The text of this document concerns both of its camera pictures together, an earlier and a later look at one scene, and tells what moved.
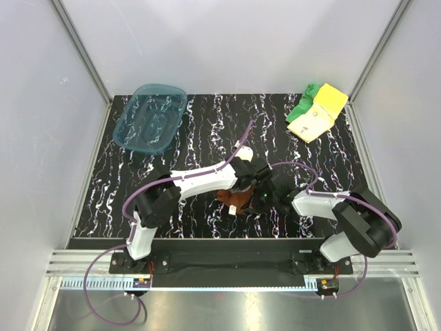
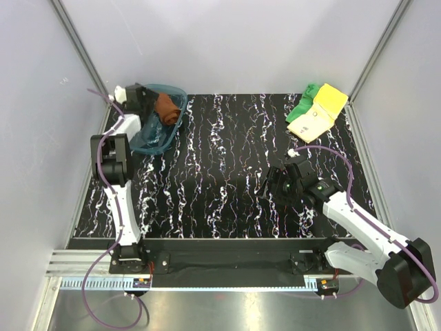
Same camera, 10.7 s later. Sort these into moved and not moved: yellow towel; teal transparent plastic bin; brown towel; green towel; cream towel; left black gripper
Moved: left black gripper; brown towel
Not moved: teal transparent plastic bin; green towel; yellow towel; cream towel
